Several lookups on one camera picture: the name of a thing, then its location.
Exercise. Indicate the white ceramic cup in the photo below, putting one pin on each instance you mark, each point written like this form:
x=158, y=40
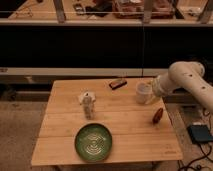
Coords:
x=144, y=93

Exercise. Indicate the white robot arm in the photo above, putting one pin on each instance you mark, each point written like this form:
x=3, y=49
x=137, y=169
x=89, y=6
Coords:
x=187, y=75

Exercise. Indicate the green ceramic plate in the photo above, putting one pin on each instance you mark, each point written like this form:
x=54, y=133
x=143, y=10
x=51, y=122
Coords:
x=93, y=142

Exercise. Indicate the black brown rectangular block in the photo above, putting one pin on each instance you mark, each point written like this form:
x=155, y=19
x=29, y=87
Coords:
x=117, y=83

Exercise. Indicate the crumpled white paper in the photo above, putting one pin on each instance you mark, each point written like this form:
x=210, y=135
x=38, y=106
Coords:
x=86, y=95

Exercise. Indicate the wooden table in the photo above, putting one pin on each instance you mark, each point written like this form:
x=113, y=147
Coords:
x=135, y=138

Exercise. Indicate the reddish brown oval object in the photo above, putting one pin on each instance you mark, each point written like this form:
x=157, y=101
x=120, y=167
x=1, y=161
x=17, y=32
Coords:
x=158, y=115

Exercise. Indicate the red tray with clutter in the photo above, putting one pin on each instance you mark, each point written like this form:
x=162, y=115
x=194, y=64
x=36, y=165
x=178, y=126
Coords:
x=135, y=9

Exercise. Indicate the black box on floor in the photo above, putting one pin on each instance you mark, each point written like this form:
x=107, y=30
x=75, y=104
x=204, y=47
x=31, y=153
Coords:
x=199, y=134

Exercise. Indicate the eyeglasses on bench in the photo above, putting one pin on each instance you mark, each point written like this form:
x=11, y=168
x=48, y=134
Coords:
x=23, y=14

